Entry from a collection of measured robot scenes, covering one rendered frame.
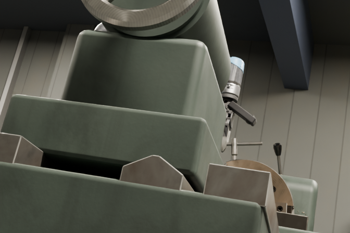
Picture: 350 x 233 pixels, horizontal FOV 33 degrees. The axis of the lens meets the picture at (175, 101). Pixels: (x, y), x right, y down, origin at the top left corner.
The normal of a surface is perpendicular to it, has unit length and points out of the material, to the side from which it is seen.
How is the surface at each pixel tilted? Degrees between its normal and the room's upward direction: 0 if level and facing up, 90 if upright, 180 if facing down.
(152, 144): 90
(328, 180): 90
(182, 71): 90
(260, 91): 90
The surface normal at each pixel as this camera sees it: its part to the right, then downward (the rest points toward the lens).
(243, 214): -0.18, -0.36
